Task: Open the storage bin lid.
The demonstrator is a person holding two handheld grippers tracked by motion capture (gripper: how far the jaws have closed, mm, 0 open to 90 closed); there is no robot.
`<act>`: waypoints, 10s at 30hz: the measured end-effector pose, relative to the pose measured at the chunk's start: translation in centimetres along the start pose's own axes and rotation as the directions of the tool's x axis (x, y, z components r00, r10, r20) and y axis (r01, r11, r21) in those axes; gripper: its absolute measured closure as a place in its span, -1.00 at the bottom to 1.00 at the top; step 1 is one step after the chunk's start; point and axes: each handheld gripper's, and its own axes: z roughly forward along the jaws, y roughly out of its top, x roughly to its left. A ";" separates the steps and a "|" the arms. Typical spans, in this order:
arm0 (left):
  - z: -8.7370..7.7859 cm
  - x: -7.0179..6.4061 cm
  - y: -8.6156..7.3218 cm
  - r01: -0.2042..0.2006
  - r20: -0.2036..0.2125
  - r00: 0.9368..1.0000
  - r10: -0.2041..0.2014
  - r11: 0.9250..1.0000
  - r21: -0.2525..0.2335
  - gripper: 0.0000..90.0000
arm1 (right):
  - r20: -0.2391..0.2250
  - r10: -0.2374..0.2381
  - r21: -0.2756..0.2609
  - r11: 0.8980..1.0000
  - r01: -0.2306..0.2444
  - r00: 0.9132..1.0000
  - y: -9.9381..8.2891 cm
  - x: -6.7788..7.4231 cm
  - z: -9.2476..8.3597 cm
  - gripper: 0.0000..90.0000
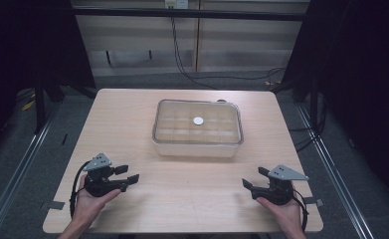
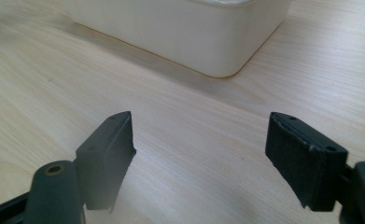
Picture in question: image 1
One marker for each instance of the black metal stand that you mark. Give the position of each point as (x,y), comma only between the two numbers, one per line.
(40,106)
(313,99)

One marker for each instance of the grey tape strip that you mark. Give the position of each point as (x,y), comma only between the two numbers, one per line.
(56,205)
(314,201)

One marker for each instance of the black horizontal frame bar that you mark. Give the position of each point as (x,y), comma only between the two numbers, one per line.
(188,14)

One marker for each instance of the white round sticker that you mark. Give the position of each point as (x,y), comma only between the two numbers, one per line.
(198,120)

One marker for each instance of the small black floor strip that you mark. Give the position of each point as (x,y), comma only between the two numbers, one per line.
(64,139)

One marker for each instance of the white wall socket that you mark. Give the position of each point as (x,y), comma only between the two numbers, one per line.
(176,3)

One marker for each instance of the black curtain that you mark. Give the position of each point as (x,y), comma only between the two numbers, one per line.
(361,83)
(19,46)

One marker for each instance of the person's right hand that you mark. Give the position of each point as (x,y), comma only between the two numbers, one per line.
(288,214)

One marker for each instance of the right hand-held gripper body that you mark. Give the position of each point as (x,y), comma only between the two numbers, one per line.
(285,174)

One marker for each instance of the aluminium floor rail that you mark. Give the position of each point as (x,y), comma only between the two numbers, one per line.
(334,176)
(19,172)

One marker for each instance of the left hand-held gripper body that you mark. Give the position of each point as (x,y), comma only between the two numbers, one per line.
(98,162)

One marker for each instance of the person's left hand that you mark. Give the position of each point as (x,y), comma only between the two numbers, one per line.
(89,205)

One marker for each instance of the clear plastic compartment box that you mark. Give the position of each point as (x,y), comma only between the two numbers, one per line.
(182,132)

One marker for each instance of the yellow tape piece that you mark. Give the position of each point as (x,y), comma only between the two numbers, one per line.
(28,105)

